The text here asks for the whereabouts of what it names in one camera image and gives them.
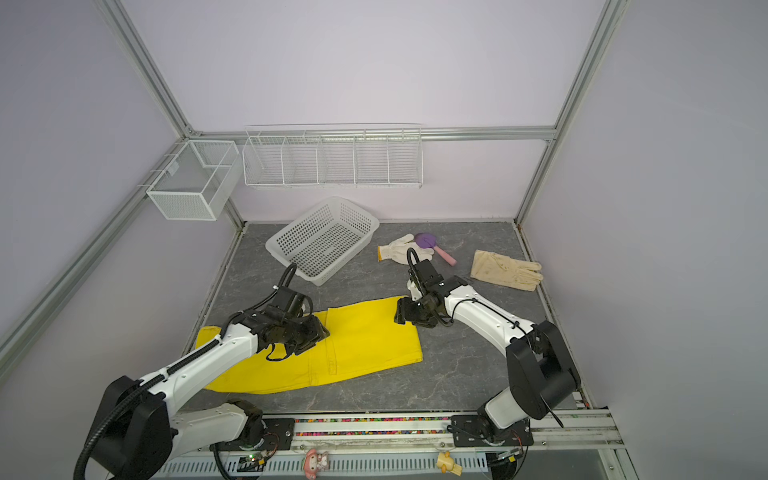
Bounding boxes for white wire wall shelf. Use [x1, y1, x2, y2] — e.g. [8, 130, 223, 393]
[242, 123, 424, 188]

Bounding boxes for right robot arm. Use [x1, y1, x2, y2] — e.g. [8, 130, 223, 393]
[394, 248, 582, 445]

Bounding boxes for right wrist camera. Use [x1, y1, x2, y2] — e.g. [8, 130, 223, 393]
[406, 279, 422, 302]

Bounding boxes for yellow trousers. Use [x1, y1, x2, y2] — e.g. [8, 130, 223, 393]
[206, 297, 423, 395]

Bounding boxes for purple and pink brush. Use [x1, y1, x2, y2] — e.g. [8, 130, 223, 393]
[414, 232, 457, 266]

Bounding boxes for black corrugated cable hose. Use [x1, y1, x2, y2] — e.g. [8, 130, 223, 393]
[73, 262, 299, 480]

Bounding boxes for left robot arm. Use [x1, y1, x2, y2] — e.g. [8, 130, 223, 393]
[73, 286, 330, 479]

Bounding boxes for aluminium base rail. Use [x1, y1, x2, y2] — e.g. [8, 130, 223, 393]
[149, 409, 625, 460]

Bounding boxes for beige leather glove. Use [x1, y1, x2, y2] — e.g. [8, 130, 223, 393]
[470, 250, 543, 291]

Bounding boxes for yellow duck toy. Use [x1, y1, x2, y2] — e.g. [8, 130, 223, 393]
[436, 451, 463, 476]

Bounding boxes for white knit glove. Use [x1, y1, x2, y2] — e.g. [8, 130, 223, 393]
[377, 234, 434, 265]

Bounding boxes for pink plush toy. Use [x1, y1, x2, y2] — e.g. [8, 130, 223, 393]
[303, 449, 330, 480]

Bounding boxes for white plastic laundry basket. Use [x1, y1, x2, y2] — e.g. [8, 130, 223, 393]
[266, 197, 380, 286]

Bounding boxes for white mesh wall box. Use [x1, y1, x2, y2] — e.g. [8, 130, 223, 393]
[148, 140, 243, 221]

